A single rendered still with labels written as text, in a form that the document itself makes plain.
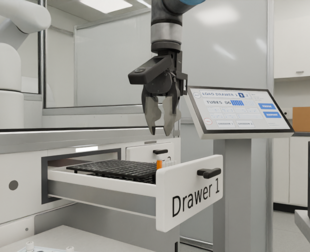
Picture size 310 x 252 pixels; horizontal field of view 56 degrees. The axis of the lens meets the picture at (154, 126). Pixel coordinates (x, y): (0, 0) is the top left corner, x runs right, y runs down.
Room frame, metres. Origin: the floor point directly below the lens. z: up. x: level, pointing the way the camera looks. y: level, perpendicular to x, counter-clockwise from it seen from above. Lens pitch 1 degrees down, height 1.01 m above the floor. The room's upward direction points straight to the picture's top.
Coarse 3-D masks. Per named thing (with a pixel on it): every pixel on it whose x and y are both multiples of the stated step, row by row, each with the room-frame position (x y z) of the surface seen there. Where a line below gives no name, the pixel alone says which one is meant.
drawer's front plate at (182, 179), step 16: (192, 160) 0.63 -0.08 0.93; (208, 160) 0.67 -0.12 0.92; (160, 176) 0.51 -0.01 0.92; (176, 176) 0.54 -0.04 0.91; (192, 176) 0.60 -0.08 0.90; (160, 192) 0.51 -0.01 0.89; (176, 192) 0.54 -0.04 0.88; (192, 192) 0.60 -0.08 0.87; (208, 192) 0.67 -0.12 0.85; (160, 208) 0.51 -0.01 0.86; (176, 208) 0.54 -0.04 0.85; (192, 208) 0.60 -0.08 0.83; (160, 224) 0.51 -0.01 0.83; (176, 224) 0.54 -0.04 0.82
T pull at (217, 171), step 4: (204, 168) 0.63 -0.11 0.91; (216, 168) 0.62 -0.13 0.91; (220, 168) 0.63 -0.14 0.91; (200, 172) 0.61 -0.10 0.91; (204, 172) 0.58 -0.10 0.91; (208, 172) 0.58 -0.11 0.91; (212, 172) 0.59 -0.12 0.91; (216, 172) 0.61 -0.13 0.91; (220, 172) 0.63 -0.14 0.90; (204, 176) 0.58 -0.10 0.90; (208, 176) 0.57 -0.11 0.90; (212, 176) 0.59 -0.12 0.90
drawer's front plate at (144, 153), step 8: (152, 144) 1.07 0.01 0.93; (160, 144) 1.10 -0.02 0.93; (168, 144) 1.15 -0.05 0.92; (128, 152) 0.94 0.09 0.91; (136, 152) 0.97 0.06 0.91; (144, 152) 1.01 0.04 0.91; (152, 152) 1.05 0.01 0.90; (168, 152) 1.15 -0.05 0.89; (136, 160) 0.97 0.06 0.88; (144, 160) 1.01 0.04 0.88; (152, 160) 1.05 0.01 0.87
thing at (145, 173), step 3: (156, 168) 0.70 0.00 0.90; (144, 171) 0.65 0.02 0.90; (147, 171) 0.66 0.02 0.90; (150, 171) 0.65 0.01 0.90; (153, 171) 0.65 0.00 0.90; (132, 174) 0.62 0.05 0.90; (135, 174) 0.62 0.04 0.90; (138, 174) 0.62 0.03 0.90; (141, 174) 0.62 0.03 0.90; (144, 174) 0.62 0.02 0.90; (147, 174) 0.63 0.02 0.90; (150, 174) 0.64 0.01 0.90; (132, 177) 0.61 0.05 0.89; (135, 177) 0.61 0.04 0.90; (138, 177) 0.60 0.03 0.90; (141, 177) 0.61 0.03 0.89
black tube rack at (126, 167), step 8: (112, 160) 0.84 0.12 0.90; (120, 160) 0.84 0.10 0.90; (128, 160) 0.84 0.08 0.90; (72, 168) 0.71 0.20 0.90; (80, 168) 0.70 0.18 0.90; (88, 168) 0.70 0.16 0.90; (96, 168) 0.70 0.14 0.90; (104, 168) 0.70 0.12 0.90; (112, 168) 0.70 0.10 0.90; (120, 168) 0.70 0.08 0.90; (128, 168) 0.70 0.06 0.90; (136, 168) 0.70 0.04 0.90; (144, 168) 0.70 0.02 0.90; (152, 168) 0.71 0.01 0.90; (104, 176) 0.67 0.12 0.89; (112, 176) 0.75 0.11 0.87; (120, 176) 0.75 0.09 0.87; (128, 176) 0.62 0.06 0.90; (152, 176) 0.68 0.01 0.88
